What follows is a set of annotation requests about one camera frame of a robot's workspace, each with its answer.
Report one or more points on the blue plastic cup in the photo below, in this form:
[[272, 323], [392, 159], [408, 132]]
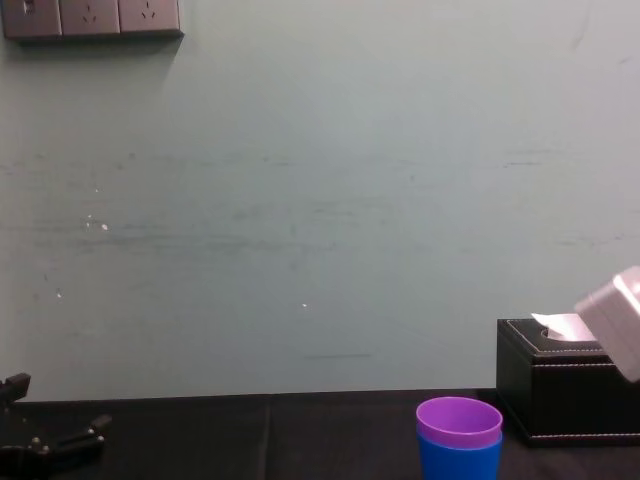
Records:
[[460, 462]]

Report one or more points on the black tablecloth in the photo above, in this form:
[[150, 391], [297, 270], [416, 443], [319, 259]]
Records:
[[225, 440]]

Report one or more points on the purple plastic cup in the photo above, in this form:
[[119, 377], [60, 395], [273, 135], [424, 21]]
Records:
[[457, 422]]

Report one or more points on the white paper tissue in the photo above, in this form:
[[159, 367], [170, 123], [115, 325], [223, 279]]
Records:
[[567, 327]]

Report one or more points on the black leather tissue box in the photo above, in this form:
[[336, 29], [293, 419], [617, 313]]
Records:
[[550, 400]]

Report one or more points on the grey wall socket plate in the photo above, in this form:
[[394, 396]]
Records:
[[90, 16], [149, 15]]

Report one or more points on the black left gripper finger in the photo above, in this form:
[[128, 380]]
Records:
[[82, 434], [16, 386]]

